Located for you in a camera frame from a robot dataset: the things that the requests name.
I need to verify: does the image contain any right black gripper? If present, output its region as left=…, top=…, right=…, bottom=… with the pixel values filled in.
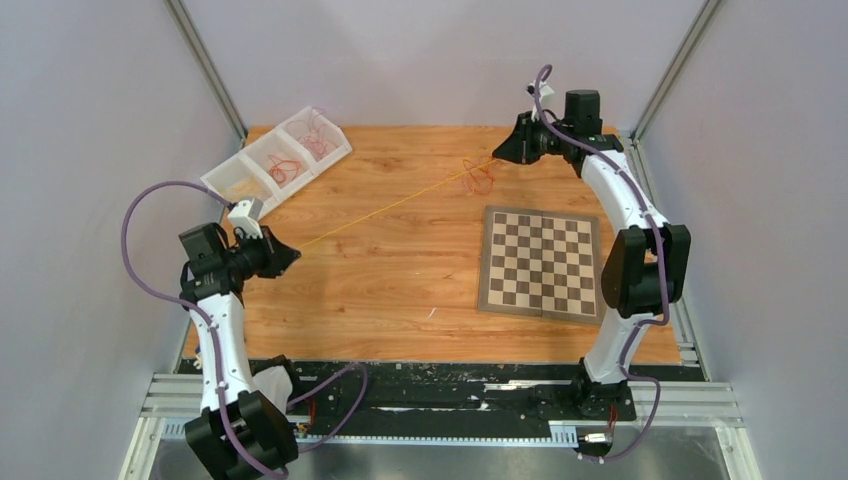
left=495, top=110, right=575, bottom=165

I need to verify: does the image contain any yellow cable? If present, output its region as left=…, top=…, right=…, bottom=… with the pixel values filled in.
left=298, top=157, right=499, bottom=252
left=228, top=175, right=266, bottom=199

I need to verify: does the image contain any purple thin cable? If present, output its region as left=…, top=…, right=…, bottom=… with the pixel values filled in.
left=294, top=109, right=340, bottom=160

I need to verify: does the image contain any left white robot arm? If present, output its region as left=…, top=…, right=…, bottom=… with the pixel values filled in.
left=179, top=221, right=306, bottom=479

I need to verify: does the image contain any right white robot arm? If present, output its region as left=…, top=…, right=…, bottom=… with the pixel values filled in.
left=493, top=85, right=691, bottom=418

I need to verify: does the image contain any wooden chessboard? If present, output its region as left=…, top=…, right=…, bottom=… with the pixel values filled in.
left=477, top=206, right=606, bottom=325

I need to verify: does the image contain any white three-compartment tray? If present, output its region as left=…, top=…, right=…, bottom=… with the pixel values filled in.
left=201, top=106, right=353, bottom=217

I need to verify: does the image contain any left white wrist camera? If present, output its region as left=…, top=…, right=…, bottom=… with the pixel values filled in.
left=227, top=197, right=264, bottom=239

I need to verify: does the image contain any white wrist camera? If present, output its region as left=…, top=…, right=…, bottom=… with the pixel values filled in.
left=526, top=80, right=555, bottom=109
left=227, top=197, right=264, bottom=239

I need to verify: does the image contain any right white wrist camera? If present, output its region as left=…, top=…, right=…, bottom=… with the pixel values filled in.
left=526, top=80, right=555, bottom=109

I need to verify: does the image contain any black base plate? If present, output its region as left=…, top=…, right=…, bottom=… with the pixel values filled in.
left=178, top=358, right=707, bottom=440

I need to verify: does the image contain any aluminium frame rail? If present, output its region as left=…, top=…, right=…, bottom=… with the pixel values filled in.
left=135, top=374, right=747, bottom=446

